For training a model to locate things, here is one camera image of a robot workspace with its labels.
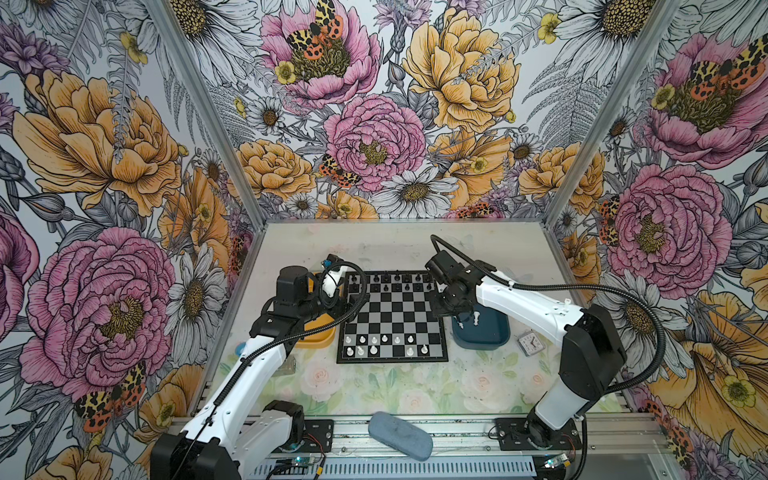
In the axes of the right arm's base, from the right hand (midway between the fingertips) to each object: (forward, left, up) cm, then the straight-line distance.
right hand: (443, 317), depth 84 cm
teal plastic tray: (+1, -14, -9) cm, 17 cm away
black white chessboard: (+2, +12, -8) cm, 14 cm away
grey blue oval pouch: (-27, +11, -7) cm, 30 cm away
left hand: (+2, +24, +9) cm, 26 cm away
